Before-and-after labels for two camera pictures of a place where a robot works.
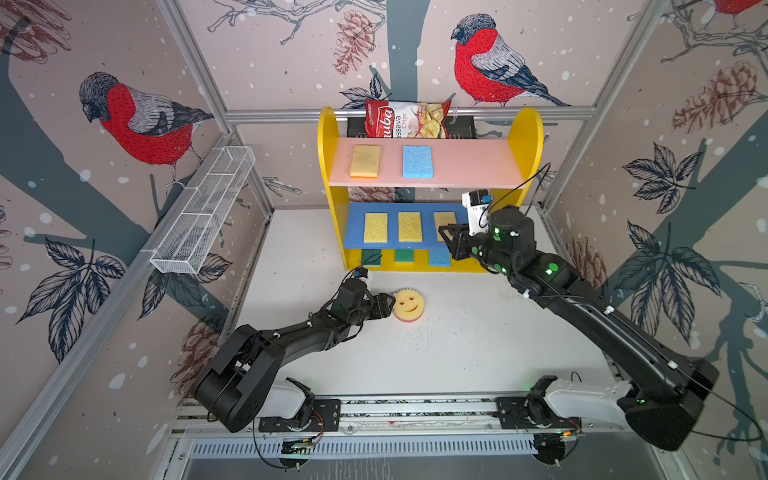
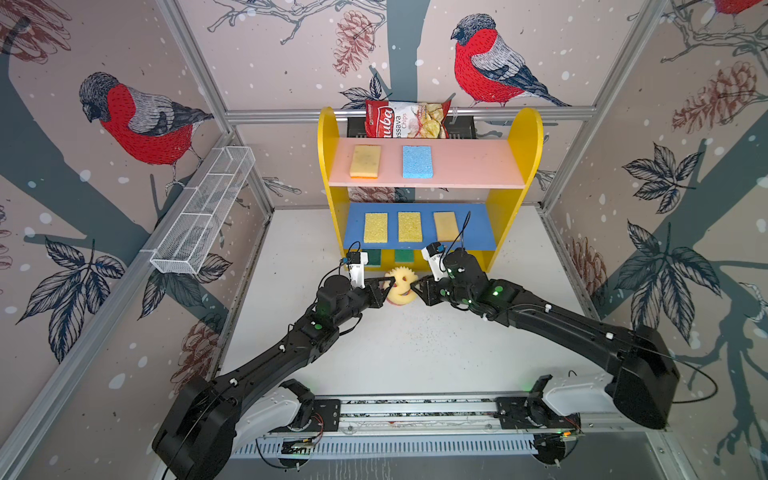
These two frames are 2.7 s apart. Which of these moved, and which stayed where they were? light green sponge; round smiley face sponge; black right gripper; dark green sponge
Moved: round smiley face sponge; black right gripper
Stayed: light green sponge; dark green sponge
